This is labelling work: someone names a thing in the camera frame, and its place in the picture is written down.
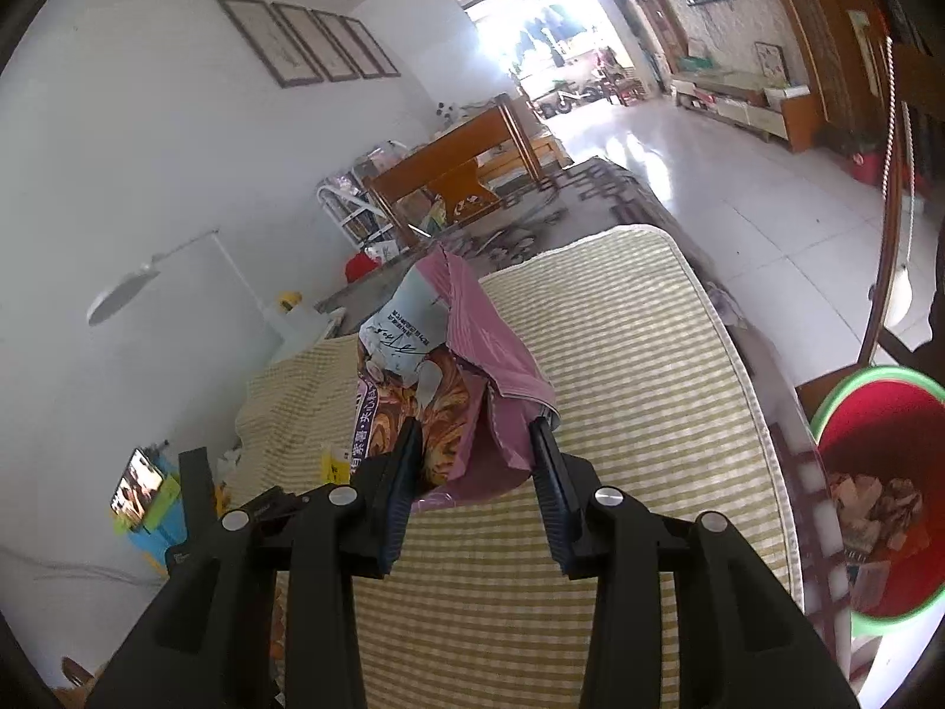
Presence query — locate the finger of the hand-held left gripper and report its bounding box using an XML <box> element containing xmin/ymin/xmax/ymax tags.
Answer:
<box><xmin>255</xmin><ymin>486</ymin><xmax>326</xmax><ymax>525</ymax></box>

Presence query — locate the pile of paper scraps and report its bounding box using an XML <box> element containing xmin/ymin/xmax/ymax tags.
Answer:
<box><xmin>827</xmin><ymin>469</ymin><xmax>924</xmax><ymax>555</ymax></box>

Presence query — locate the red bucket green rim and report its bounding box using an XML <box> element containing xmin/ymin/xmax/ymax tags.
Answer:
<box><xmin>808</xmin><ymin>365</ymin><xmax>945</xmax><ymax>640</ymax></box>

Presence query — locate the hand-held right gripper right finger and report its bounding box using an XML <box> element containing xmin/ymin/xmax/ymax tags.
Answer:
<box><xmin>529</xmin><ymin>418</ymin><xmax>861</xmax><ymax>709</ymax></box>

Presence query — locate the small red chair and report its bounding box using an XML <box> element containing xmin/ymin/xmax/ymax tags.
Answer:
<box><xmin>594</xmin><ymin>48</ymin><xmax>643</xmax><ymax>106</ymax></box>

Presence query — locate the white printed packet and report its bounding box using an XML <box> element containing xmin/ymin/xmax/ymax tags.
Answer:
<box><xmin>360</xmin><ymin>266</ymin><xmax>451</xmax><ymax>378</ymax></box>

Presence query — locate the grey floral blanket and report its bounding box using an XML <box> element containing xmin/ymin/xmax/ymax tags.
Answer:
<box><xmin>317</xmin><ymin>155</ymin><xmax>747</xmax><ymax>326</ymax></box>

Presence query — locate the wooden television cabinet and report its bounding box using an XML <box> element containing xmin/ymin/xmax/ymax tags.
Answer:
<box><xmin>670</xmin><ymin>68</ymin><xmax>824</xmax><ymax>155</ymax></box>

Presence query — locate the brown swirl snack packet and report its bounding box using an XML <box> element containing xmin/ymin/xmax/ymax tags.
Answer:
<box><xmin>353</xmin><ymin>350</ymin><xmax>488</xmax><ymax>492</ymax></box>

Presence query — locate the yellow checked mat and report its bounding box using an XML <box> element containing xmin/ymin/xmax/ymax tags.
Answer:
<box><xmin>273</xmin><ymin>223</ymin><xmax>809</xmax><ymax>709</ymax></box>

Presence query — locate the white jug yellow cap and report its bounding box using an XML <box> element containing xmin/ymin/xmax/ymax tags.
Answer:
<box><xmin>273</xmin><ymin>290</ymin><xmax>333</xmax><ymax>356</ymax></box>

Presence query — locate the wooden bench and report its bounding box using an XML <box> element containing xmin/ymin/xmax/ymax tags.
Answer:
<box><xmin>361</xmin><ymin>92</ymin><xmax>569</xmax><ymax>245</ymax></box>

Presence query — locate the bead cord with white pull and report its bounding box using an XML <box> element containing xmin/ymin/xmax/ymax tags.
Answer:
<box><xmin>878</xmin><ymin>37</ymin><xmax>931</xmax><ymax>326</ymax></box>

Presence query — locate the dark wooden chair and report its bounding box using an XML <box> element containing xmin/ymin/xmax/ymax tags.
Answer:
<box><xmin>797</xmin><ymin>37</ymin><xmax>945</xmax><ymax>430</ymax></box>

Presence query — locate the smartphone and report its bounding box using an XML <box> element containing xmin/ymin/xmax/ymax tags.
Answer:
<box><xmin>110</xmin><ymin>447</ymin><xmax>165</xmax><ymax>533</ymax></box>

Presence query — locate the dark framed picture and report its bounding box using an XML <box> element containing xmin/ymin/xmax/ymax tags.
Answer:
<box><xmin>217</xmin><ymin>0</ymin><xmax>324</xmax><ymax>88</ymax></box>
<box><xmin>310</xmin><ymin>9</ymin><xmax>383</xmax><ymax>79</ymax></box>
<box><xmin>341</xmin><ymin>15</ymin><xmax>401</xmax><ymax>78</ymax></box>
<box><xmin>272</xmin><ymin>2</ymin><xmax>359</xmax><ymax>82</ymax></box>

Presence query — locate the blue box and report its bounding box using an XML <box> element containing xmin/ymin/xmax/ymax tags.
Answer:
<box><xmin>110</xmin><ymin>473</ymin><xmax>185</xmax><ymax>555</ymax></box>

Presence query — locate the child bicycle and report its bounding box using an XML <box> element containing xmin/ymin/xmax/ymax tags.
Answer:
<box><xmin>542</xmin><ymin>84</ymin><xmax>592</xmax><ymax>118</ymax></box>

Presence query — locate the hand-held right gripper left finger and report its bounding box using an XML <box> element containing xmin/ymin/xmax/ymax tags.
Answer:
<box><xmin>84</xmin><ymin>417</ymin><xmax>425</xmax><ymax>709</ymax></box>

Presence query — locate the pink plastic bag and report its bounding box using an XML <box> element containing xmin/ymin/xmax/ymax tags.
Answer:
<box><xmin>409</xmin><ymin>243</ymin><xmax>558</xmax><ymax>510</ymax></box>

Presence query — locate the yellow checked pillow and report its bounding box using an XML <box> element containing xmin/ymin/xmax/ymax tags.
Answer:
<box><xmin>236</xmin><ymin>336</ymin><xmax>370</xmax><ymax>489</ymax></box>

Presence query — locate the white wire rack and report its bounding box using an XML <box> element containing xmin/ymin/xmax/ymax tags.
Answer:
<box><xmin>317</xmin><ymin>155</ymin><xmax>392</xmax><ymax>245</ymax></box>

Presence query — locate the dark wooden lattice frame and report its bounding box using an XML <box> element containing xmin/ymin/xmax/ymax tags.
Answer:
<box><xmin>768</xmin><ymin>414</ymin><xmax>879</xmax><ymax>688</ymax></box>

